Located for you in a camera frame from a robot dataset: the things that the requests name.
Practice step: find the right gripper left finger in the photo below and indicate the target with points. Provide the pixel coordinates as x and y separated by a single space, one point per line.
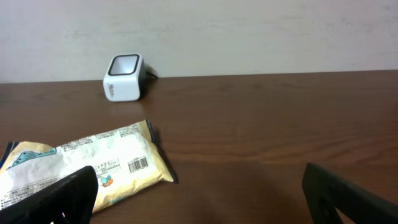
69 200

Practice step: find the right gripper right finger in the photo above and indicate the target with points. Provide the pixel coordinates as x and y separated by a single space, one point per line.
327 194

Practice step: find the white barcode scanner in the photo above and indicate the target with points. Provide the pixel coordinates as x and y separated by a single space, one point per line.
125 78

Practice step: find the large white snack bag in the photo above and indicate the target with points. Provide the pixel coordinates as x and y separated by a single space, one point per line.
126 160

